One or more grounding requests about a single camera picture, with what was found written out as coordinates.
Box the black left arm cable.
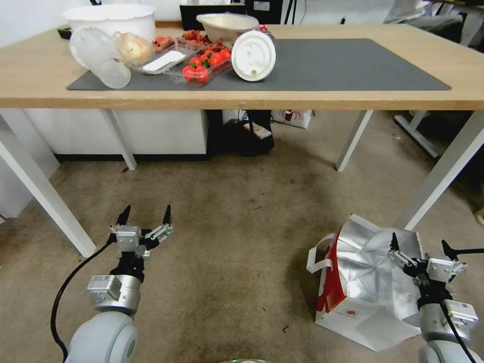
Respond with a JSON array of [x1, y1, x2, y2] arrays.
[[50, 241, 114, 358]]

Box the clear bag with onion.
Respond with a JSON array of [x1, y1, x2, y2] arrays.
[[112, 31, 156, 67]]

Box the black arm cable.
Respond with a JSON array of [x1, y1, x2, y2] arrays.
[[438, 294, 483, 363], [50, 241, 114, 358]]

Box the person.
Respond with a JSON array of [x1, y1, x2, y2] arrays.
[[385, 0, 465, 43]]

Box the white desk leg frame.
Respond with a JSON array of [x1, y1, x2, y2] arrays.
[[394, 110, 444, 159]]

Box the black monitor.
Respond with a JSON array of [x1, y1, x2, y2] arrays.
[[179, 4, 247, 32]]

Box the white paper cup with lid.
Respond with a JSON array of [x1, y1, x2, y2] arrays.
[[231, 30, 277, 82]]

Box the white card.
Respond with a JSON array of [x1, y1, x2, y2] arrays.
[[142, 51, 186, 73]]

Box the white robot front shell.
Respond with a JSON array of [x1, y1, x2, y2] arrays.
[[215, 356, 266, 363]]

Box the small brown white box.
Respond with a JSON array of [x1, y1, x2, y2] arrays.
[[243, 120, 272, 140]]

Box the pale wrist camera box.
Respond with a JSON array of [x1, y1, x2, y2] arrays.
[[426, 258, 455, 283], [114, 225, 142, 253]]

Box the dark grey table mat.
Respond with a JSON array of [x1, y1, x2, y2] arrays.
[[66, 37, 452, 91]]

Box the wooden table with white legs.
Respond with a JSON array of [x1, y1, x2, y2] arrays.
[[0, 23, 484, 258]]

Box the clear plastic food tray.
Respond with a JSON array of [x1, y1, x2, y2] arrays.
[[130, 37, 233, 88]]

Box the white box with red print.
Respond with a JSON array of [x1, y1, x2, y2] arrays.
[[270, 109, 313, 130]]

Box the black bag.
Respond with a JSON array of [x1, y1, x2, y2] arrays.
[[219, 109, 275, 156]]

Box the large white plastic tub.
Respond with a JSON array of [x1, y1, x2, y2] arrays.
[[62, 4, 157, 43]]

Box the clear plastic cup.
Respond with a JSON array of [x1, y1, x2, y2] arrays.
[[69, 28, 132, 90]]

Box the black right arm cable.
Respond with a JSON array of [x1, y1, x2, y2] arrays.
[[438, 294, 483, 363]]

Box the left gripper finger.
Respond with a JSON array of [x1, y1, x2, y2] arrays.
[[108, 205, 132, 237], [143, 205, 175, 243]]

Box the silver red food delivery bag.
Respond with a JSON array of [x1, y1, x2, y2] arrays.
[[306, 213, 429, 353]]

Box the white cabinet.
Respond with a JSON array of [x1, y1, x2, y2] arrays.
[[22, 109, 209, 162]]

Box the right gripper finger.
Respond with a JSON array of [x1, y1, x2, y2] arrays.
[[441, 239, 469, 278], [388, 232, 419, 274]]

